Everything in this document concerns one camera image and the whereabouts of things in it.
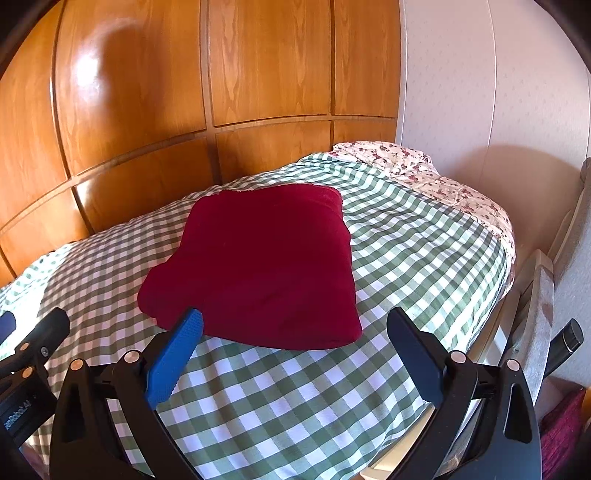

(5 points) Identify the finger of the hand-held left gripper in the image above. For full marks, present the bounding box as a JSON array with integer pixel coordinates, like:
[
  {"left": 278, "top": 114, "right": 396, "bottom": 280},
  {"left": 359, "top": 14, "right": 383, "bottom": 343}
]
[
  {"left": 0, "top": 311, "right": 17, "bottom": 346},
  {"left": 0, "top": 308, "right": 71, "bottom": 377}
]

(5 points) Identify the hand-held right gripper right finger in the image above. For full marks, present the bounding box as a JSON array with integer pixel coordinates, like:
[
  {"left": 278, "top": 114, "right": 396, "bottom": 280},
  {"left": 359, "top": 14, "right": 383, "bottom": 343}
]
[{"left": 386, "top": 307, "right": 542, "bottom": 480}]

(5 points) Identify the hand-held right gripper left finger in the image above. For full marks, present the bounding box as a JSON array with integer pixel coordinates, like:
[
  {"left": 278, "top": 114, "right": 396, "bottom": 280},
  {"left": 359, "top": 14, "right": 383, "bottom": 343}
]
[{"left": 48, "top": 308, "right": 204, "bottom": 480}]

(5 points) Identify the dark red garment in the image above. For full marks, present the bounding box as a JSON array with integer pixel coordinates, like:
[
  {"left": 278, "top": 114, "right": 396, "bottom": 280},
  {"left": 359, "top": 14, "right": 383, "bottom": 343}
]
[{"left": 137, "top": 183, "right": 363, "bottom": 352}]

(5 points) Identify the green checked blanket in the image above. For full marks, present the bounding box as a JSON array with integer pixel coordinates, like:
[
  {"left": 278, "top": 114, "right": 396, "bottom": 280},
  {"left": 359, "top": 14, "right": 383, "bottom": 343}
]
[{"left": 0, "top": 151, "right": 515, "bottom": 480}]

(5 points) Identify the white chair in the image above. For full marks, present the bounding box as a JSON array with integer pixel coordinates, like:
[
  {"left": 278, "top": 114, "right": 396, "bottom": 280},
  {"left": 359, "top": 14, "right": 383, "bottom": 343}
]
[{"left": 505, "top": 157, "right": 591, "bottom": 409}]

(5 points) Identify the floral bedsheet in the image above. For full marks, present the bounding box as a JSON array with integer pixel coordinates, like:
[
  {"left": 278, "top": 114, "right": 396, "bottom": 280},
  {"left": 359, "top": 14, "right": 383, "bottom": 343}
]
[{"left": 332, "top": 140, "right": 517, "bottom": 261}]

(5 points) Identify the dark red cushion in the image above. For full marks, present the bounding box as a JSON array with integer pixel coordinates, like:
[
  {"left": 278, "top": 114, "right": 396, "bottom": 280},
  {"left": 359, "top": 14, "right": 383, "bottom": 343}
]
[{"left": 538, "top": 387, "right": 591, "bottom": 468}]

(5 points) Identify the wooden panelled wardrobe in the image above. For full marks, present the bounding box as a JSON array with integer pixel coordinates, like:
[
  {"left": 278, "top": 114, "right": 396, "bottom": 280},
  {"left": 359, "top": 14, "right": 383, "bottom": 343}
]
[{"left": 0, "top": 0, "right": 403, "bottom": 288}]

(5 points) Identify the black handle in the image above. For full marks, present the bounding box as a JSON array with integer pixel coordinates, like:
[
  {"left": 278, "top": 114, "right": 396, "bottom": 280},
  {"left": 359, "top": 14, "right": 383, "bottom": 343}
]
[{"left": 546, "top": 318, "right": 585, "bottom": 376}]

